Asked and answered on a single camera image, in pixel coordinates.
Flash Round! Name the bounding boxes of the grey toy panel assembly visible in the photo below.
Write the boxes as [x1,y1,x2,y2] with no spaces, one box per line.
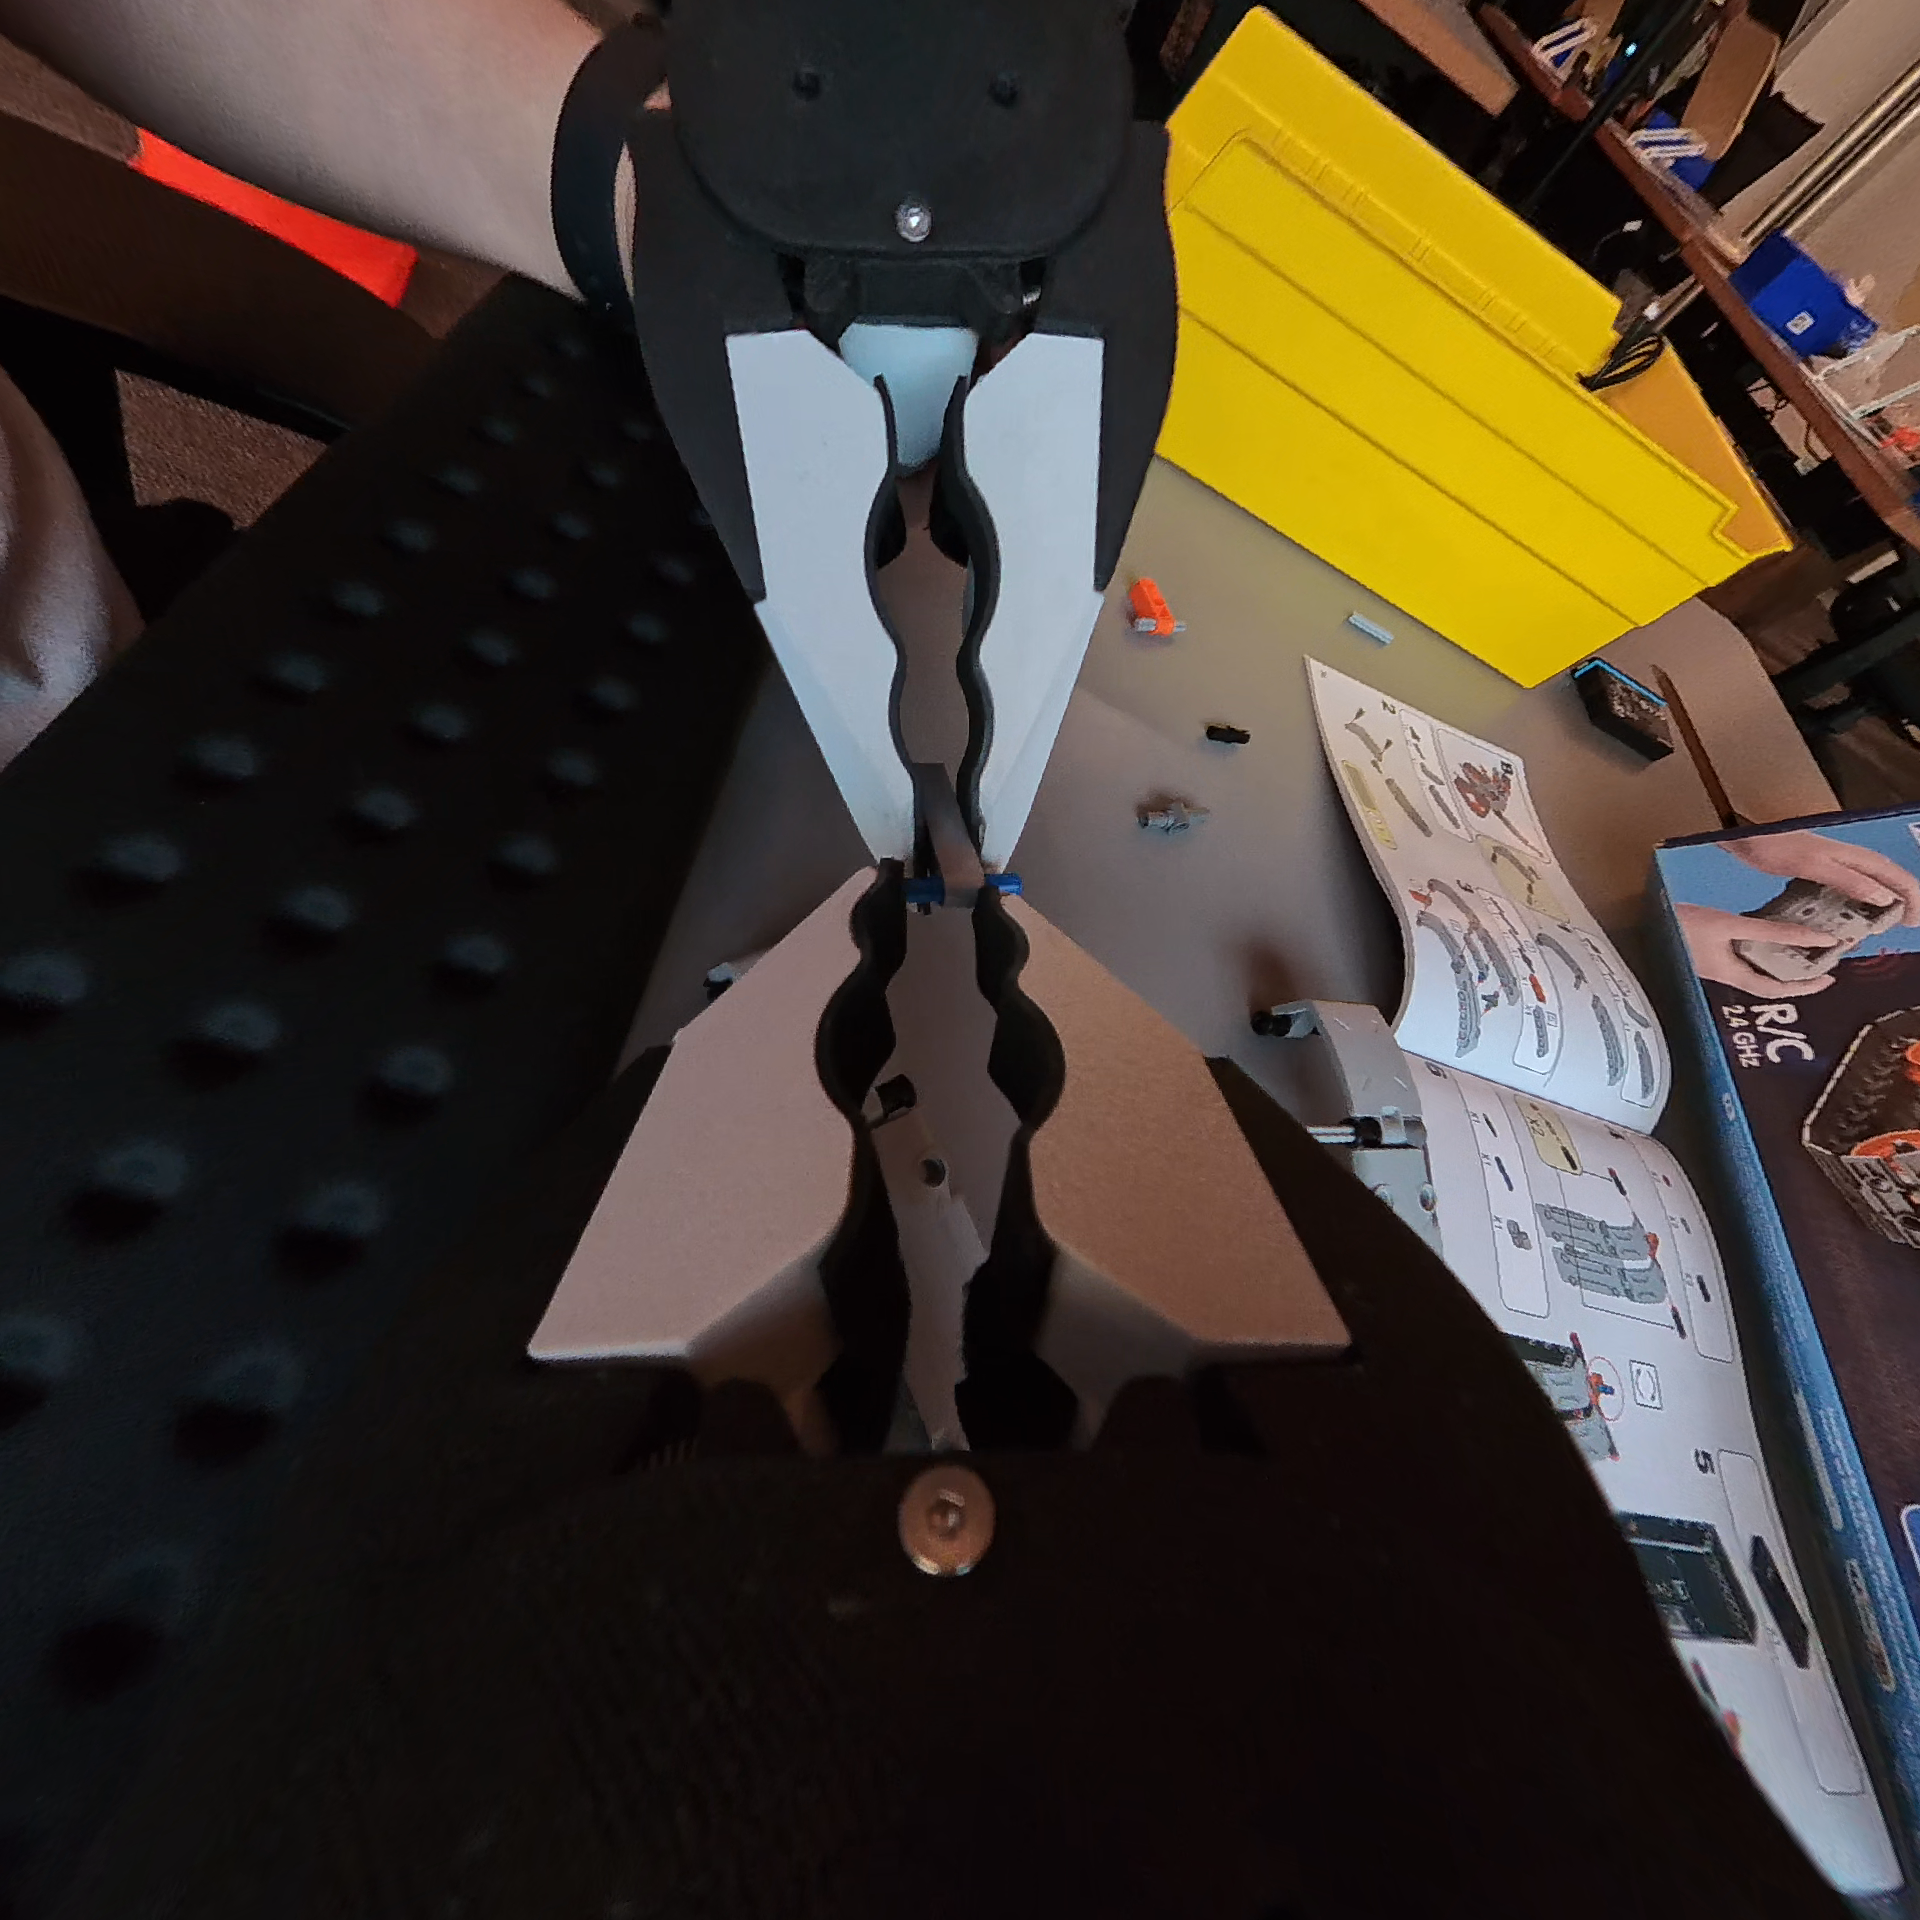
[702,957,986,1450]
[1249,996,1451,1258]

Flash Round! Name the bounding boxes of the open instruction booklet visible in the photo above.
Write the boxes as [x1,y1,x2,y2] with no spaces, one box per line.
[1304,656,1912,1901]

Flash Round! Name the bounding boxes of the blue toy robot kit box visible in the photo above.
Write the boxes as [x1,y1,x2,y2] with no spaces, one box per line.
[1649,809,1920,1749]

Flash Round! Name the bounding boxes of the grey desk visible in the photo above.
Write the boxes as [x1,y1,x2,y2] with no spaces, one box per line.
[615,450,1847,1519]

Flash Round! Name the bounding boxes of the black cable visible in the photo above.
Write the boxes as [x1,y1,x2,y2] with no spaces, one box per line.
[1576,311,1672,396]

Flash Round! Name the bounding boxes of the person's left forearm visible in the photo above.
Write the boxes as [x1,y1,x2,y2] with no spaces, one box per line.
[0,0,601,297]

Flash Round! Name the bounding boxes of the black perforated chair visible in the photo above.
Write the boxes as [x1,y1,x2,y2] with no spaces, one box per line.
[0,277,784,1920]

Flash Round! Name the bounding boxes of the brown wooden strip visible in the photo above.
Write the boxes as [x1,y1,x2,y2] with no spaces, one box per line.
[1651,664,1744,831]

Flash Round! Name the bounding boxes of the black wristband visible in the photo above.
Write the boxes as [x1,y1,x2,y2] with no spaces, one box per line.
[552,23,673,314]

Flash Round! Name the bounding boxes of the small black box blue stripe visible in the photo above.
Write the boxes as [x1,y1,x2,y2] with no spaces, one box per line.
[1571,656,1678,761]

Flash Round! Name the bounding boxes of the yellow plastic bin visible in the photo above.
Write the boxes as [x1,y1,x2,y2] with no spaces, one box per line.
[1153,8,1797,693]

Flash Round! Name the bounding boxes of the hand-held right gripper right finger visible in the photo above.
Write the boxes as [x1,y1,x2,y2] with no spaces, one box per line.
[961,884,1355,1450]

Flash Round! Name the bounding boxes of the blue storage bin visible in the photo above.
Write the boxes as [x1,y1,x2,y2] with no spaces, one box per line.
[1726,231,1881,356]

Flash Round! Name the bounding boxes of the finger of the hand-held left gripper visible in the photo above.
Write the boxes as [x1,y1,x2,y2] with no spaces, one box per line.
[725,330,925,874]
[935,330,1107,875]

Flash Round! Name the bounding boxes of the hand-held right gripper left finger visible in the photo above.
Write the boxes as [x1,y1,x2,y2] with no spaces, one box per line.
[528,863,910,1455]

